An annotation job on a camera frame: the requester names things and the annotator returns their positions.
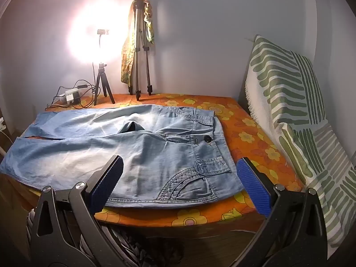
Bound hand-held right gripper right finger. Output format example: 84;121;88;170
236;157;329;267

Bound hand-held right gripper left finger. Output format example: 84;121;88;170
26;155;124;267

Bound light blue denim pants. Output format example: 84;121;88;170
0;104;244;210

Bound orange floral tablecloth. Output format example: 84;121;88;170
30;93;305;227

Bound white power strip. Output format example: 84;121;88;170
58;87;82;105

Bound green striped pillow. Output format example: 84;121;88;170
245;35;356;259

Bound yellow green patterned scarf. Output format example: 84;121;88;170
120;0;156;87

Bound silver tripod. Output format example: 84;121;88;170
128;0;154;101

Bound phone holder clamp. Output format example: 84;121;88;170
97;28;111;62

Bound white cable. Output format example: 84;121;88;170
0;117;9;155

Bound ring light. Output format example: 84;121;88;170
65;3;128;64

